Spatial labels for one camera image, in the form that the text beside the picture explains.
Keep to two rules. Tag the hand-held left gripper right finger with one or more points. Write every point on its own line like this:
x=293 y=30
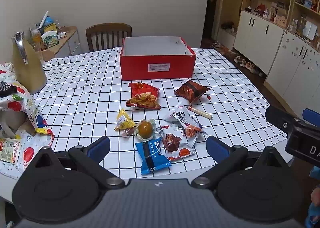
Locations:
x=216 y=146

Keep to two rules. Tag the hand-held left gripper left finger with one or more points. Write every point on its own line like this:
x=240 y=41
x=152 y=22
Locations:
x=98 y=146

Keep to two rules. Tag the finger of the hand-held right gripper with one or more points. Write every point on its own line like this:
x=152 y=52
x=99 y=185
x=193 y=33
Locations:
x=277 y=118
x=311 y=116

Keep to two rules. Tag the small pink snack packet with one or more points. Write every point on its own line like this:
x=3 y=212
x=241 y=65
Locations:
x=127 y=132

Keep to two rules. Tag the sausage stick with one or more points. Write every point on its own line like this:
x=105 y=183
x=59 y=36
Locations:
x=200 y=111

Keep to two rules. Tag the white purple snack packet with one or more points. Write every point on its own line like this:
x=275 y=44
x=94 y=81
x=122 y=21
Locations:
x=180 y=118

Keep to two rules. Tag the braised egg packet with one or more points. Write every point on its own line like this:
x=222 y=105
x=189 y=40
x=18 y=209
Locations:
x=145 y=129

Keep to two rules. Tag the brown foil snack packet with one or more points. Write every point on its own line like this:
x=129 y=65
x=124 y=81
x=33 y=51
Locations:
x=191 y=91

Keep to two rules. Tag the red rice cracker bag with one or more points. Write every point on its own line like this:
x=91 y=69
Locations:
x=142 y=98

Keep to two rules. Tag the red cardboard box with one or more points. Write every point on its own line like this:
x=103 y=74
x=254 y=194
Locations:
x=157 y=67

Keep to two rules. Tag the small yellow snack packet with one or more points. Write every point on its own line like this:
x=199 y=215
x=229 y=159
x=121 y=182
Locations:
x=124 y=121

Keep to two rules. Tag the brown cake packet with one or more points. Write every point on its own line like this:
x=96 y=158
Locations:
x=172 y=141

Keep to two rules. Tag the blue snack packet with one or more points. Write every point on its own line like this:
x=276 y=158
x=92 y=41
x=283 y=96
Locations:
x=151 y=155

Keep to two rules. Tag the person's own leg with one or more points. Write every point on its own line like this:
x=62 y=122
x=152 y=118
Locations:
x=315 y=195

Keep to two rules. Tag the checkered tablecloth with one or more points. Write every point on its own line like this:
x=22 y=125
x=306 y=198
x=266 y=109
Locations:
x=225 y=80

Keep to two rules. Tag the row of shoes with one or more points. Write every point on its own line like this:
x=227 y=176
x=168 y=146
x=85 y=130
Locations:
x=240 y=60

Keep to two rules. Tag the green white packet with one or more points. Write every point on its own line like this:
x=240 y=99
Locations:
x=8 y=149

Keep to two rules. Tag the balloon print gift bag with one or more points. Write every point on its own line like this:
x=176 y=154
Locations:
x=15 y=105

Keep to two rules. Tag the dark object on shelf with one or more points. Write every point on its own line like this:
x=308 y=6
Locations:
x=228 y=26

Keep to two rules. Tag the group of shelf ornaments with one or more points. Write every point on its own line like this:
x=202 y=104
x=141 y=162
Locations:
x=275 y=13

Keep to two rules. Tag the beige kettle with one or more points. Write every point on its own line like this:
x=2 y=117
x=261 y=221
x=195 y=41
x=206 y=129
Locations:
x=27 y=68

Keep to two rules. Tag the wooden side cabinet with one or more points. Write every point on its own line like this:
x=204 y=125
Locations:
x=70 y=43

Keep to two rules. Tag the black fabric item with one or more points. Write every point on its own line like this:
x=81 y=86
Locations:
x=6 y=89

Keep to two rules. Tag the white charger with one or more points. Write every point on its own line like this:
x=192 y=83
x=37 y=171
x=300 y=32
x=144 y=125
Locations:
x=62 y=35

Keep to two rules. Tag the green tissue box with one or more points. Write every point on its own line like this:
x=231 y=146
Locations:
x=50 y=39

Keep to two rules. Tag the wooden chair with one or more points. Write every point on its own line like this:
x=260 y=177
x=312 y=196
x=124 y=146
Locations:
x=107 y=28

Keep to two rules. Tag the clear glass jar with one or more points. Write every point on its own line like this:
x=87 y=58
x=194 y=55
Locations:
x=36 y=39

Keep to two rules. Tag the blue yellow bag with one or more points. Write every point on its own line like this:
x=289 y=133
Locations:
x=51 y=27

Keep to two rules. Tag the white plastic rod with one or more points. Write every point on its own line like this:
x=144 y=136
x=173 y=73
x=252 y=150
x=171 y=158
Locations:
x=45 y=19

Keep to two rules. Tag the white wooden wall cabinet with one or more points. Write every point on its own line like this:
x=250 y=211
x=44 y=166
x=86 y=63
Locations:
x=255 y=33

